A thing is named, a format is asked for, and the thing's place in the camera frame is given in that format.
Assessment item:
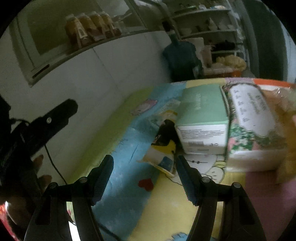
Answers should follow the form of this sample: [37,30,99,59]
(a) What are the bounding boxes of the dark grey refrigerator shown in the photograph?
[243,1,287,81]

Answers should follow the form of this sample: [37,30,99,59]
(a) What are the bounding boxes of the yellow dried food bag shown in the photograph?
[216,55,247,71]

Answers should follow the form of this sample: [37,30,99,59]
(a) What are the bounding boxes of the metal kitchen shelf rack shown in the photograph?
[164,1,247,62]

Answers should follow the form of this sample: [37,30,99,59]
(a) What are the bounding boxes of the floral tissue pack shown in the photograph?
[222,83,288,172]

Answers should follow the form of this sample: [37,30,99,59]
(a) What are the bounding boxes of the orange drink bottles row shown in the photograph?
[65,11,121,50]

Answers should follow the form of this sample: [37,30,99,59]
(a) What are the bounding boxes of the orange rimmed cardboard tray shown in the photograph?
[253,78,295,88]

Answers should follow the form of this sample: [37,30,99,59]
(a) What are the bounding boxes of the green cloth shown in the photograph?
[272,88,295,183]

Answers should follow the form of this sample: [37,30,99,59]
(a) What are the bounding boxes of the mint green carton box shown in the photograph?
[175,84,229,155]

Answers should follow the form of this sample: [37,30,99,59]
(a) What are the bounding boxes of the colourful cartoon play mat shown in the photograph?
[66,80,295,240]

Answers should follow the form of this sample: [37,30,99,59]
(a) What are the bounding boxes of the left hand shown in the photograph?
[1,155,52,227]

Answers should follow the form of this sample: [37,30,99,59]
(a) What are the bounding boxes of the green water jug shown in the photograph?
[162,20,204,82]

